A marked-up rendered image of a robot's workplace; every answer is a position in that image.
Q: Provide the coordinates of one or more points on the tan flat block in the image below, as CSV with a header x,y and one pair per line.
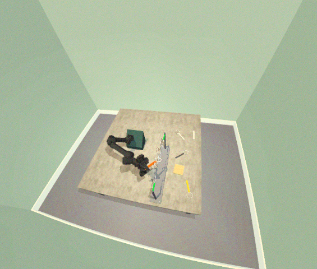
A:
x,y
178,169

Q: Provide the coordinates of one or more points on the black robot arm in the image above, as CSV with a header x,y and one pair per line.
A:
x,y
128,155

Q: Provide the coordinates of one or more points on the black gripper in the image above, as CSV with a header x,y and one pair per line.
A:
x,y
141,165

